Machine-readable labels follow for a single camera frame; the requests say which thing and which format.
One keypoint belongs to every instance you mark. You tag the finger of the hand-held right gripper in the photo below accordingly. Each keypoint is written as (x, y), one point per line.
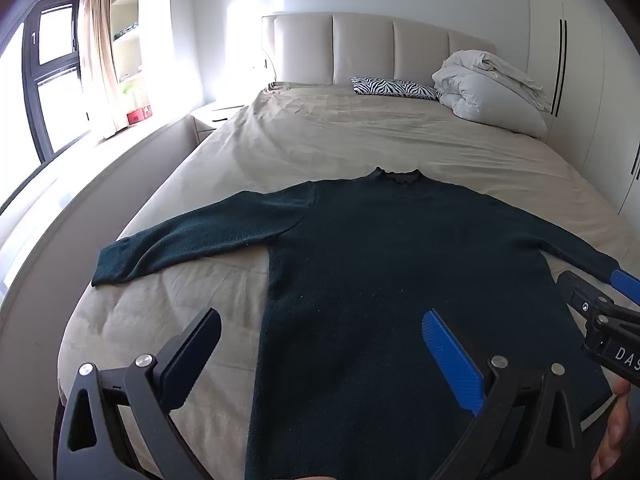
(627, 285)
(580, 292)

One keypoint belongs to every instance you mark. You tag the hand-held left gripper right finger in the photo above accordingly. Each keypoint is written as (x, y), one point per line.
(450, 360)

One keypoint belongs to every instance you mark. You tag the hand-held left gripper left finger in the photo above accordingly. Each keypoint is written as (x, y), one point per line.
(192, 355)

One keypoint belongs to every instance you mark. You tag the dark teal sweater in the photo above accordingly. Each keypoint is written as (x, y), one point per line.
(360, 270)

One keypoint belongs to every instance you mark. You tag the person's right hand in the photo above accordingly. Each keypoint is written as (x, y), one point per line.
(616, 430)

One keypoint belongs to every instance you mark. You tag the white wardrobe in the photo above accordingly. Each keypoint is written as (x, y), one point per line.
(585, 85)

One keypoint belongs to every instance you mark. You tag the white folded duvet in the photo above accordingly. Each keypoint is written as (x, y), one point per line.
(485, 92)

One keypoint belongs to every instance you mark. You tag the white nightstand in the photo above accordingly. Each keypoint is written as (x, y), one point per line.
(215, 117)

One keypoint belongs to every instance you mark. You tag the red box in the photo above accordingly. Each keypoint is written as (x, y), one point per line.
(137, 115)

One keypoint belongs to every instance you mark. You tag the bed with beige sheet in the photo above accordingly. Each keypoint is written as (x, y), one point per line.
(350, 130)

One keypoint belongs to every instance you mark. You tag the zebra print pillow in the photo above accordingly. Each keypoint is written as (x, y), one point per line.
(395, 87)

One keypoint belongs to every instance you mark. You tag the beige curtain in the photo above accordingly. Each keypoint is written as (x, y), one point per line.
(100, 60)

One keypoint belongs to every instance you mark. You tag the black framed window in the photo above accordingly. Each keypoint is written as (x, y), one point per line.
(50, 80)

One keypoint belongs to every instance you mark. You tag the cream padded headboard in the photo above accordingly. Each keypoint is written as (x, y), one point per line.
(360, 47)

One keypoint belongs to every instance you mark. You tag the white wall shelf unit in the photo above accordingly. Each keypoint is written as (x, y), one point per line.
(127, 10)

